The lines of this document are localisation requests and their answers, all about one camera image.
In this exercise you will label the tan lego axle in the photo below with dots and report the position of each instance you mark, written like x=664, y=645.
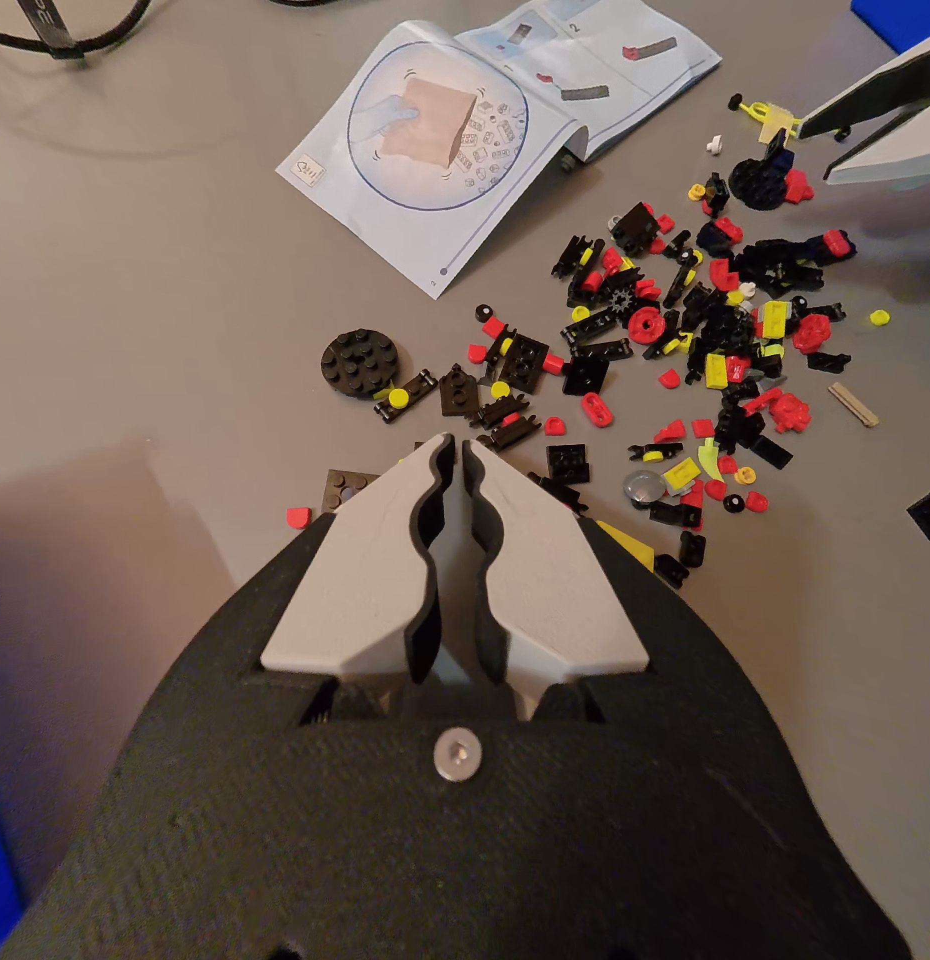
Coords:
x=853, y=405

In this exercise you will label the pile of small lego pieces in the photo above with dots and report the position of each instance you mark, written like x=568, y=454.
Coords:
x=697, y=337

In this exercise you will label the light blue instruction booklet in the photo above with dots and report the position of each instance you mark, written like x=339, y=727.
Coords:
x=450, y=142

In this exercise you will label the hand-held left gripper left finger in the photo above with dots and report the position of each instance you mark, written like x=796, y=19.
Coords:
x=360, y=585

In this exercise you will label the dark brown round lego plate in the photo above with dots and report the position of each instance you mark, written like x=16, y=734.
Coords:
x=361, y=362

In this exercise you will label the long black lego plate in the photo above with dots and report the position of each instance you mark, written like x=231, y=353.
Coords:
x=928, y=514

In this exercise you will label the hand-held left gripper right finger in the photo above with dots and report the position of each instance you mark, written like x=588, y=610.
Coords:
x=562, y=592

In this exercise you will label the blue plastic bin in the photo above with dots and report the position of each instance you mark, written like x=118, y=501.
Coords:
x=900, y=22

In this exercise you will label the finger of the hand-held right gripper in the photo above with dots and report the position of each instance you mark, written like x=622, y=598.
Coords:
x=877, y=90
x=892, y=154

